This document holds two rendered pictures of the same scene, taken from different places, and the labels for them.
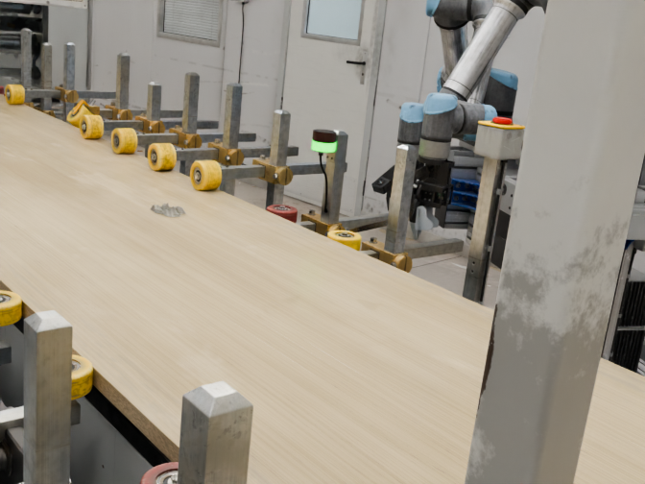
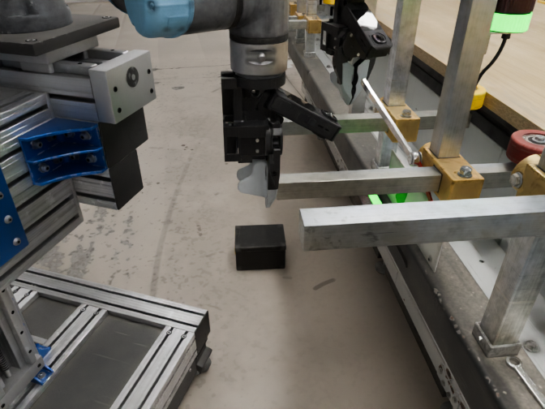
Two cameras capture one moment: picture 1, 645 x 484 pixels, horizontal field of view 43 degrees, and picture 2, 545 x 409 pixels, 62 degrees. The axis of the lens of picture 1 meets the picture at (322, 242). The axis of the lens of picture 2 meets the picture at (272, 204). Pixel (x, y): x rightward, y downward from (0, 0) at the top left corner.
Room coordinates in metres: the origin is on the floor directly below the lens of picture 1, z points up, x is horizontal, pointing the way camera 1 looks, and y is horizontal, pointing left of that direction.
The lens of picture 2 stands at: (2.80, 0.13, 1.20)
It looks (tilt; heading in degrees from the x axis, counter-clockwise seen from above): 33 degrees down; 215
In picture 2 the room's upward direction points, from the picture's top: straight up
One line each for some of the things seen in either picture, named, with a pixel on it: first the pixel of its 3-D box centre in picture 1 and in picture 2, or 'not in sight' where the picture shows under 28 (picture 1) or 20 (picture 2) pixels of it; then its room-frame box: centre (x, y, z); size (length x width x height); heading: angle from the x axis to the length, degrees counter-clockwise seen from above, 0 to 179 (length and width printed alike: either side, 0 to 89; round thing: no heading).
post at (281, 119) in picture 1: (274, 193); (537, 236); (2.28, 0.15, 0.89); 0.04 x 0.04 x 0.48; 40
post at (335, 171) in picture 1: (329, 220); (444, 151); (2.09, -0.01, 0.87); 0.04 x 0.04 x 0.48; 40
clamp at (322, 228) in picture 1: (322, 229); (448, 172); (2.11, 0.00, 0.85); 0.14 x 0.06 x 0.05; 40
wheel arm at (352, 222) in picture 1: (337, 225); (411, 181); (2.16, -0.04, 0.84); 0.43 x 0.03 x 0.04; 130
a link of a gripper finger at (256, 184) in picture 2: not in sight; (257, 186); (2.34, -0.21, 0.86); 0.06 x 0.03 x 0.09; 131
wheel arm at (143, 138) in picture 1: (192, 136); not in sight; (2.72, 0.47, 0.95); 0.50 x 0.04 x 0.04; 130
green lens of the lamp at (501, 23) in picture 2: (322, 145); (506, 19); (2.06, 0.02, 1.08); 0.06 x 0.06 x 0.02
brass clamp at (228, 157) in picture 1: (226, 154); not in sight; (2.49, 0.33, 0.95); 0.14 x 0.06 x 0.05; 40
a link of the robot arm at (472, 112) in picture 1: (468, 118); not in sight; (2.05, -0.33, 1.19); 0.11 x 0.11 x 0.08; 27
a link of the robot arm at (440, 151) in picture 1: (435, 149); not in sight; (1.99, -0.25, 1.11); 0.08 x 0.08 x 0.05
